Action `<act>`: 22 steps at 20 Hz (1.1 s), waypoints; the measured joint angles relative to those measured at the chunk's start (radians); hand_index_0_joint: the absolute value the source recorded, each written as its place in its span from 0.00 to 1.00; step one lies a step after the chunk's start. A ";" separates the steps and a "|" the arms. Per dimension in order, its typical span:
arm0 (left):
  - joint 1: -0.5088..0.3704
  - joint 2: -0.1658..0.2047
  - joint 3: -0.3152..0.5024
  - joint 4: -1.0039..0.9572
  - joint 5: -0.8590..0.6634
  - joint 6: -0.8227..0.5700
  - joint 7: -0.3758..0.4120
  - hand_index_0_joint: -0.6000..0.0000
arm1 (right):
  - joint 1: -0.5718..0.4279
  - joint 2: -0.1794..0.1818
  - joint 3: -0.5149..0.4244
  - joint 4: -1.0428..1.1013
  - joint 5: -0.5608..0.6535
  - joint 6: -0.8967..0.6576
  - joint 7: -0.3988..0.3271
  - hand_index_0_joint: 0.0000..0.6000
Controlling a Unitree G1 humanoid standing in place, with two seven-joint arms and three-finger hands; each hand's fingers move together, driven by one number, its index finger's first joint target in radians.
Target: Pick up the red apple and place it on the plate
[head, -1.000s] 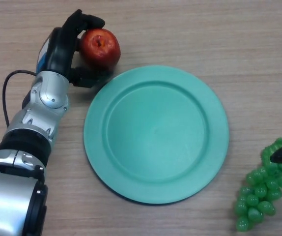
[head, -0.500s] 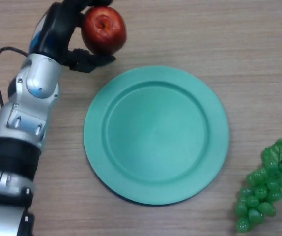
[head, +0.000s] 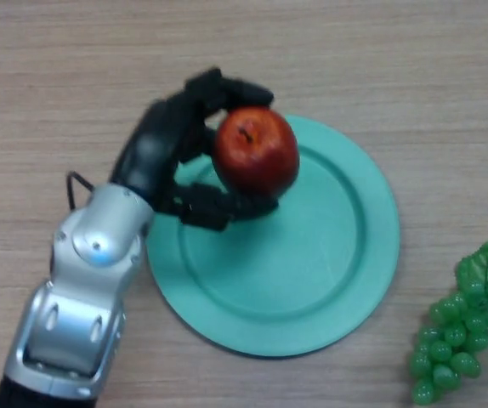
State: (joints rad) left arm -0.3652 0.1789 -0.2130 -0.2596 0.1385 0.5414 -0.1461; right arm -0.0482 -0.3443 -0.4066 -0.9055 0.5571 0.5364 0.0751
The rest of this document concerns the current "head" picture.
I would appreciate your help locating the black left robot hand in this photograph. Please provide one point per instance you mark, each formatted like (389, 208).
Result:
(150, 149)

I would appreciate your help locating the red apple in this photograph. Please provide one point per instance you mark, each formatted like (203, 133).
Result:
(257, 153)

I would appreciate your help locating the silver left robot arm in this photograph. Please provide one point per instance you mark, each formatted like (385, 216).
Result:
(82, 289)

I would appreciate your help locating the green round plate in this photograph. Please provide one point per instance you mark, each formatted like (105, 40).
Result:
(312, 263)

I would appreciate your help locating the green grape bunch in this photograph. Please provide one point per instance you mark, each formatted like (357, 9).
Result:
(448, 336)

